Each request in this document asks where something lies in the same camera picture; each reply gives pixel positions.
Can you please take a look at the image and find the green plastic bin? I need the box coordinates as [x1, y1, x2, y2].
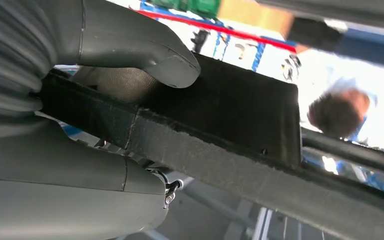
[190, 0, 223, 20]
[151, 0, 192, 12]

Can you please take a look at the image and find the red barrier belt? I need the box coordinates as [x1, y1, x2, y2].
[134, 9, 299, 55]

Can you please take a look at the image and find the black white humanoid robot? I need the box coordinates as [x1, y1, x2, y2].
[280, 53, 304, 83]

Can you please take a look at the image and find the cardboard box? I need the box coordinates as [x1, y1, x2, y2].
[217, 0, 295, 38]

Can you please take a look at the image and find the black box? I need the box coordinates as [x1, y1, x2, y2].
[286, 17, 348, 53]

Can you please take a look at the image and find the blue box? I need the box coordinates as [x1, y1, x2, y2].
[336, 27, 384, 71]

